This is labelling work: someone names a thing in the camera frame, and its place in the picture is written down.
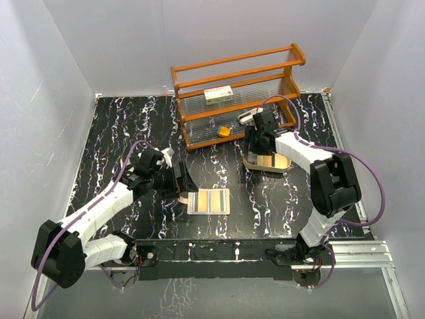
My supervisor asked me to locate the cream leather card holder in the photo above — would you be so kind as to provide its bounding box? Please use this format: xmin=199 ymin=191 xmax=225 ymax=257
xmin=179 ymin=189 xmax=230 ymax=215

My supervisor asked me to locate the aluminium frame rail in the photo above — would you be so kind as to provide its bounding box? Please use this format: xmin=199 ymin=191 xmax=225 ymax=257
xmin=23 ymin=88 xmax=411 ymax=319

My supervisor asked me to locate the card with black stripe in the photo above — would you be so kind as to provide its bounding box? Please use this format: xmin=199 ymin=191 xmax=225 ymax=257
xmin=261 ymin=154 xmax=276 ymax=167

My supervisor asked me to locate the orange wooden shelf rack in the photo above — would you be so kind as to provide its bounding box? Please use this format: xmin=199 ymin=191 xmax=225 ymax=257
xmin=171 ymin=43 xmax=305 ymax=150

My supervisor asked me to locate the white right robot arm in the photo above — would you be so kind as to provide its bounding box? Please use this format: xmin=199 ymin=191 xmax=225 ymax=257
xmin=244 ymin=110 xmax=361 ymax=264

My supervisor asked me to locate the white red paper box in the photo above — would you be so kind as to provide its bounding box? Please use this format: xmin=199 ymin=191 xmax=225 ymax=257
xmin=203 ymin=86 xmax=234 ymax=105

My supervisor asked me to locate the white stapler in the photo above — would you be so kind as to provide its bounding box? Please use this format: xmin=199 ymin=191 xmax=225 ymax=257
xmin=237 ymin=108 xmax=262 ymax=125

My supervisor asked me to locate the beige oval tray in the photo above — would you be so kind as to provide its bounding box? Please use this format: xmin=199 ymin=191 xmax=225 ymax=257
xmin=242 ymin=152 xmax=292 ymax=173

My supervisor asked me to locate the stack of cards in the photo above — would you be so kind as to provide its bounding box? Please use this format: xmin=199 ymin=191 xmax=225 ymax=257
xmin=246 ymin=153 xmax=262 ymax=165

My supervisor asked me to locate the black front base bar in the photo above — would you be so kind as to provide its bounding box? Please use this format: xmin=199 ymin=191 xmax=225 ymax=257
xmin=99 ymin=238 xmax=333 ymax=282

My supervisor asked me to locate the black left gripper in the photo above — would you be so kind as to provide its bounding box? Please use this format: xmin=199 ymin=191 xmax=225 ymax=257
xmin=149 ymin=161 xmax=198 ymax=199

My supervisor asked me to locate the yellow tape measure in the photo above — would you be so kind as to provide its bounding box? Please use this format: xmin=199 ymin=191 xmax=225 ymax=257
xmin=217 ymin=126 xmax=232 ymax=138

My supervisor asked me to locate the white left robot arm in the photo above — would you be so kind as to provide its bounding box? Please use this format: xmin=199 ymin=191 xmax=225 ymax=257
xmin=31 ymin=148 xmax=199 ymax=288

